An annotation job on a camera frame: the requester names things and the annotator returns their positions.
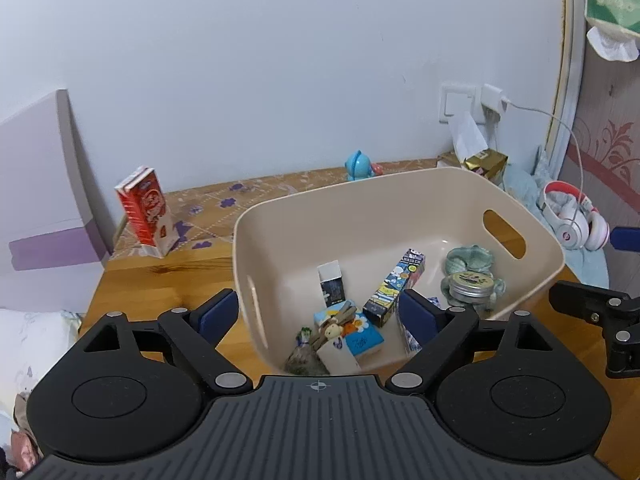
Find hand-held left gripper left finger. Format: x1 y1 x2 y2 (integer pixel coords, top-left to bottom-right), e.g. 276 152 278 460
80 288 253 395

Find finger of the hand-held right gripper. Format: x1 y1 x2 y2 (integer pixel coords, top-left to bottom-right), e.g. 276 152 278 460
609 227 640 252
549 281 640 346

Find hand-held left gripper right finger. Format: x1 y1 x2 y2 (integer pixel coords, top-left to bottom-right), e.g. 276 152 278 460
389 288 556 395

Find blue and white patterned box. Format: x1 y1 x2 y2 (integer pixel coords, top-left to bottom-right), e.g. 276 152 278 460
397 295 441 358

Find long cartoon printed box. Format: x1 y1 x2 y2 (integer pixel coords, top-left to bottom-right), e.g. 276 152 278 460
362 248 427 328

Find round metal tin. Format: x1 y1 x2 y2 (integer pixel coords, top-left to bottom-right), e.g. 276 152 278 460
447 270 493 305

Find blue colourful cartoon box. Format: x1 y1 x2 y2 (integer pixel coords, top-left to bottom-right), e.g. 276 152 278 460
314 305 387 376

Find green cloth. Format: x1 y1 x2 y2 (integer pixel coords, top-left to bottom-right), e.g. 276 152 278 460
440 244 506 311

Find black box with white flap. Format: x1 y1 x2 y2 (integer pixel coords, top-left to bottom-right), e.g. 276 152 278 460
317 260 348 307

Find clear bag of dried herbs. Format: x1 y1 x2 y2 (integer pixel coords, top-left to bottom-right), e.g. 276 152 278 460
285 327 331 376

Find beige plastic storage bin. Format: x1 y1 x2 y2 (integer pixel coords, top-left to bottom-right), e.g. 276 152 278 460
232 166 566 376

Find white and red headphones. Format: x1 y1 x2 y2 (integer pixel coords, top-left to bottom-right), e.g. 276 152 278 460
537 180 612 251

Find brown floral mat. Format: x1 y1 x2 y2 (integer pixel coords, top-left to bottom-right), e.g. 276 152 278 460
112 157 453 261

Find light blue blanket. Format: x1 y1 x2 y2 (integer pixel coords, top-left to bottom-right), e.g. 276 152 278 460
502 147 611 286

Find red milk carton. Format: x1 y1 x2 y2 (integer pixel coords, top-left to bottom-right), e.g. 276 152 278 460
114 165 177 259

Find gold box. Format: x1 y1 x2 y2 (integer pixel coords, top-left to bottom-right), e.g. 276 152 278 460
462 149 509 186

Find blue toy figure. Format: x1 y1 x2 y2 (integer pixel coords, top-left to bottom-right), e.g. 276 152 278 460
344 149 386 183

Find white tissue paper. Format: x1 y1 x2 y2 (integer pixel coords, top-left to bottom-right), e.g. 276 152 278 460
447 110 488 161

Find white charger plug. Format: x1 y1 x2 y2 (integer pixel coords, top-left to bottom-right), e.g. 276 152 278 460
480 84 511 121

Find white bedding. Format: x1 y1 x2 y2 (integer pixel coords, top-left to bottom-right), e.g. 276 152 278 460
0 307 83 426

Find white and purple board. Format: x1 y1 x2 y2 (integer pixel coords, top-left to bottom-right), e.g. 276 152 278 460
0 89 112 311

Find pink cloth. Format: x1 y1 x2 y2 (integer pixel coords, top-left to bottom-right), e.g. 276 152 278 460
12 392 43 473

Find green tissue pack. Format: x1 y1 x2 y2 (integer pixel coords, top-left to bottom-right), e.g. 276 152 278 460
585 0 640 61

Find white charger cable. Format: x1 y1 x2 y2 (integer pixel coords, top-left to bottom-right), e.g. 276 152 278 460
505 100 586 201

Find white wooden frame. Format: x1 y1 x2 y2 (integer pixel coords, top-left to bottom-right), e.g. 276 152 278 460
547 0 587 171

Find white wall socket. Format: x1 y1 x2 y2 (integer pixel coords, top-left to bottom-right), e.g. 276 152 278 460
439 82 483 125

